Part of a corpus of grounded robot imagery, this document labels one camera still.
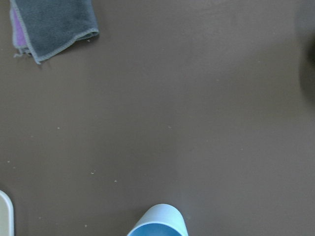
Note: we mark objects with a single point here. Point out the purple folded cloth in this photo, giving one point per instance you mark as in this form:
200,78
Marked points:
19,41

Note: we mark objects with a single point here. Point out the beige rabbit print tray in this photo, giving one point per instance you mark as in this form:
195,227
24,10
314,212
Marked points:
6,215

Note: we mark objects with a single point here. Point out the light blue plastic cup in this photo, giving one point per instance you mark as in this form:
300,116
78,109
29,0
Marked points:
160,220

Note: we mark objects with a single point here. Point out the grey folded cloth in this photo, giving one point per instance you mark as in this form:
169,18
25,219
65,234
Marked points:
51,26

